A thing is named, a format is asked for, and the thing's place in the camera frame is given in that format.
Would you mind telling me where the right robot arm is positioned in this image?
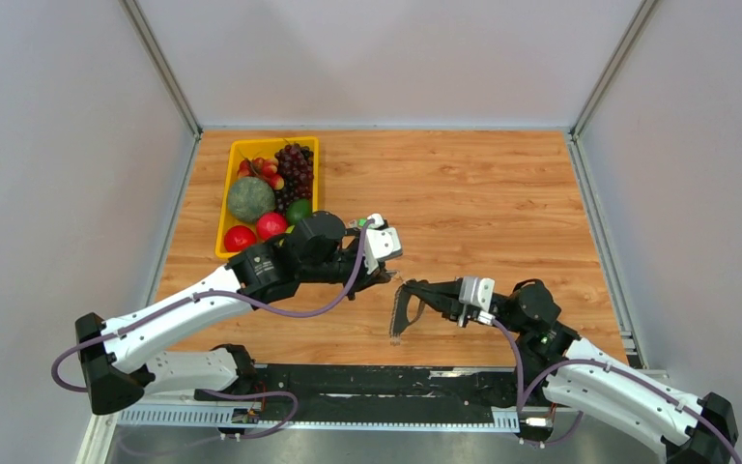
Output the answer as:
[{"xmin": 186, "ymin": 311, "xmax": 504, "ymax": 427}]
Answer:
[{"xmin": 392, "ymin": 276, "xmax": 742, "ymax": 463}]

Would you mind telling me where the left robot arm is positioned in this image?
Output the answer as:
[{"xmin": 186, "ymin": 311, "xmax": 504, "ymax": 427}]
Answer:
[{"xmin": 74, "ymin": 211, "xmax": 403, "ymax": 416}]

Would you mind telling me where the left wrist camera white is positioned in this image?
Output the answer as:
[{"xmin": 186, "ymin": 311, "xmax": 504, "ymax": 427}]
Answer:
[{"xmin": 363, "ymin": 214, "xmax": 403, "ymax": 275}]

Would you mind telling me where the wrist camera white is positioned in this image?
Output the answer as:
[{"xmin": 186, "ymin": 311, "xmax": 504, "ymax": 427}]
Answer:
[
  {"xmin": 363, "ymin": 214, "xmax": 403, "ymax": 275},
  {"xmin": 457, "ymin": 276, "xmax": 495, "ymax": 328}
]

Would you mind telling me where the red apple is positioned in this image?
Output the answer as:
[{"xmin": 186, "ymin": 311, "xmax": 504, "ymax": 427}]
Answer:
[{"xmin": 255, "ymin": 212, "xmax": 289, "ymax": 241}]

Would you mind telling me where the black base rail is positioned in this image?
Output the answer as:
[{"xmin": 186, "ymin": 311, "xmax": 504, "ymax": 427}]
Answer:
[{"xmin": 226, "ymin": 363, "xmax": 518, "ymax": 424}]

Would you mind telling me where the green lime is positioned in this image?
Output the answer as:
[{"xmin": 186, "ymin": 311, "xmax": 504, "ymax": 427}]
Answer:
[{"xmin": 285, "ymin": 198, "xmax": 313, "ymax": 225}]

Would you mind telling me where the red peaches cluster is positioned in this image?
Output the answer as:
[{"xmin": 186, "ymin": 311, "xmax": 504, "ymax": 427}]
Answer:
[{"xmin": 237, "ymin": 157, "xmax": 285, "ymax": 190}]

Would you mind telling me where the red tomato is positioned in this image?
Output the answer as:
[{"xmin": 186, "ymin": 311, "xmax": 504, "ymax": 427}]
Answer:
[{"xmin": 223, "ymin": 225, "xmax": 258, "ymax": 253}]

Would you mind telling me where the yellow plastic bin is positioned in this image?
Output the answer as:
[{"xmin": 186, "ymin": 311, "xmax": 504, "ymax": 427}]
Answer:
[{"xmin": 214, "ymin": 136, "xmax": 320, "ymax": 259}]

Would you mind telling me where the purple grape bunch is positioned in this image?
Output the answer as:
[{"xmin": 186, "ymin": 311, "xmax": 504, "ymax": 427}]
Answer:
[{"xmin": 274, "ymin": 142, "xmax": 314, "ymax": 214}]

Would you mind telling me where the clear keyring holder with rings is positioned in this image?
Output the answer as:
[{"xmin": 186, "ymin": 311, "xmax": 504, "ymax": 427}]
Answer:
[{"xmin": 388, "ymin": 284, "xmax": 425, "ymax": 345}]

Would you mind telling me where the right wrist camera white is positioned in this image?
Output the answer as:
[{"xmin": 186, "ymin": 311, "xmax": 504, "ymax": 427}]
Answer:
[{"xmin": 457, "ymin": 276, "xmax": 495, "ymax": 328}]

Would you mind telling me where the green melon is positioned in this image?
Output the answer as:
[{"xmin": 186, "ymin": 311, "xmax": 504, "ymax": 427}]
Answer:
[{"xmin": 226, "ymin": 177, "xmax": 275, "ymax": 223}]

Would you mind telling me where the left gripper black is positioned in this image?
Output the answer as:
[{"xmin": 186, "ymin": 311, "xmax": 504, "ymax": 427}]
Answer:
[{"xmin": 300, "ymin": 229, "xmax": 390, "ymax": 300}]

